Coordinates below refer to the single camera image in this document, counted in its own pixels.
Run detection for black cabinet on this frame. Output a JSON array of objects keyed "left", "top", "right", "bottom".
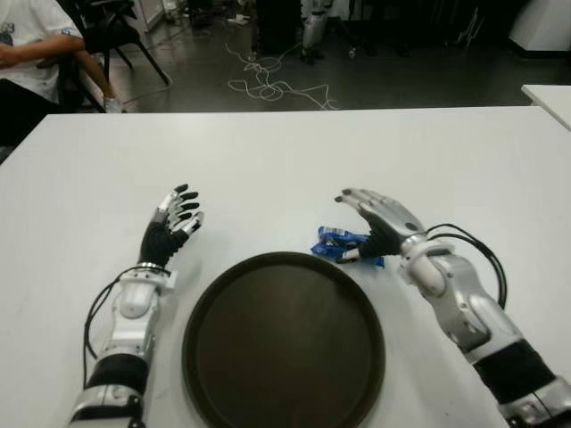
[{"left": 256, "top": 0, "right": 307, "bottom": 57}]

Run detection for white cabinet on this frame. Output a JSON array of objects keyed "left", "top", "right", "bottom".
[{"left": 508, "top": 0, "right": 571, "bottom": 59}]

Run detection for silver metal rack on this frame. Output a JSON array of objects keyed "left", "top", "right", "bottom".
[{"left": 454, "top": 4, "right": 487, "bottom": 45}]

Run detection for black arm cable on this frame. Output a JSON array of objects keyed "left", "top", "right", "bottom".
[
  {"left": 426, "top": 222, "right": 509, "bottom": 309},
  {"left": 82, "top": 267, "right": 135, "bottom": 389}
]

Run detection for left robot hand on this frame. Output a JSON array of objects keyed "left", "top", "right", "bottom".
[{"left": 140, "top": 183, "right": 205, "bottom": 268}]

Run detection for tangled white floor cable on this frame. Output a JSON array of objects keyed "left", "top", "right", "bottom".
[{"left": 225, "top": 20, "right": 340, "bottom": 111}]

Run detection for blue Oreo packet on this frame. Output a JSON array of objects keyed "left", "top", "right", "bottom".
[{"left": 310, "top": 226, "right": 385, "bottom": 269}]

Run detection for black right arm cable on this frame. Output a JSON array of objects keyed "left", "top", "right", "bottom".
[{"left": 426, "top": 222, "right": 509, "bottom": 309}]

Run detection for black chair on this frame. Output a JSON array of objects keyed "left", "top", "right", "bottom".
[{"left": 57, "top": 0, "right": 171, "bottom": 112}]

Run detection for silver humanoid robot legs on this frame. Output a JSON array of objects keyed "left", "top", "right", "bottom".
[{"left": 301, "top": 0, "right": 334, "bottom": 62}]

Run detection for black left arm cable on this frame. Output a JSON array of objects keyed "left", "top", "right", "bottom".
[{"left": 82, "top": 267, "right": 135, "bottom": 389}]

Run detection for seated person in white shirt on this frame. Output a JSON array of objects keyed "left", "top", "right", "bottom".
[{"left": 0, "top": 0, "right": 124, "bottom": 148}]

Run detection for round dark brown tray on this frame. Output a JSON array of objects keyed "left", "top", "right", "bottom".
[{"left": 181, "top": 251, "right": 387, "bottom": 428}]

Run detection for white panel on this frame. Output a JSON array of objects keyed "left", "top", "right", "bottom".
[{"left": 133, "top": 0, "right": 166, "bottom": 33}]

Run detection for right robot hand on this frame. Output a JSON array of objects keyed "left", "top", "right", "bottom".
[{"left": 334, "top": 187, "right": 427, "bottom": 265}]

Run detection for white side table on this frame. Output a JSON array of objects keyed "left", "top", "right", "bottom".
[{"left": 521, "top": 83, "right": 571, "bottom": 135}]

